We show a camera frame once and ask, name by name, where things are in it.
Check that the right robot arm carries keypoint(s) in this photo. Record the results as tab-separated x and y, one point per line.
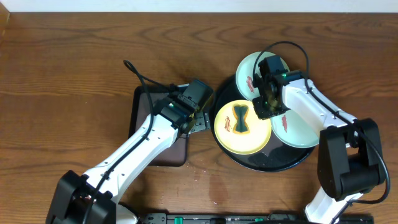
350	162

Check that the green and orange sponge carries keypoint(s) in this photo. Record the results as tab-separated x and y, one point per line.
240	113

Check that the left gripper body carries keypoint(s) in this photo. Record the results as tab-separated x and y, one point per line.
199	122

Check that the black rectangular water tray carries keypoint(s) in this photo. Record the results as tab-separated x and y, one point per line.
176	154

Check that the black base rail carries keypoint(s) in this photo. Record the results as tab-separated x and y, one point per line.
202	218

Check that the light blue plate near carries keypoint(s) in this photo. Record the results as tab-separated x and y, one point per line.
292	130

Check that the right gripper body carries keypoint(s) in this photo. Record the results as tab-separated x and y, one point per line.
266	109

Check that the yellow plate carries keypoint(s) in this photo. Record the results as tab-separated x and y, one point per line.
243	144

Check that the black round tray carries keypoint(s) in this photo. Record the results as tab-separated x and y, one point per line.
275	156

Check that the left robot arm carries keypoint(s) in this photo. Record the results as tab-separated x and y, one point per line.
94	196

